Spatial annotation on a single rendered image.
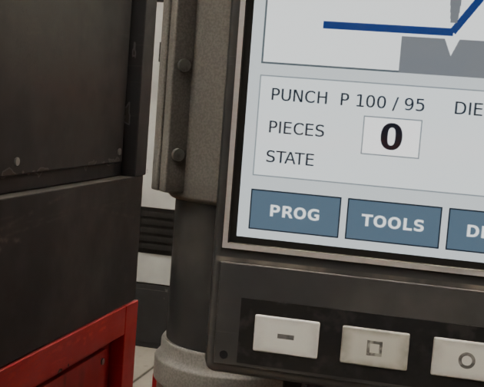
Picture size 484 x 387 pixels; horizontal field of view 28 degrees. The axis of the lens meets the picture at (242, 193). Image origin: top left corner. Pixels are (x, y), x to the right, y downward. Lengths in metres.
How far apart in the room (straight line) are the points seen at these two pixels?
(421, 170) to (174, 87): 0.21
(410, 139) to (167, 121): 0.21
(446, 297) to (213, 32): 0.25
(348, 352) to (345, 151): 0.11
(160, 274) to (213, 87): 4.59
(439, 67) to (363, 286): 0.13
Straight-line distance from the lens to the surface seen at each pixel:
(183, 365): 0.70
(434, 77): 0.53
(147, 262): 5.25
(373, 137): 0.53
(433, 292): 0.54
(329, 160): 0.54
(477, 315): 0.54
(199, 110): 0.67
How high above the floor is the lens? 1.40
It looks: 6 degrees down
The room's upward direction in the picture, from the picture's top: 4 degrees clockwise
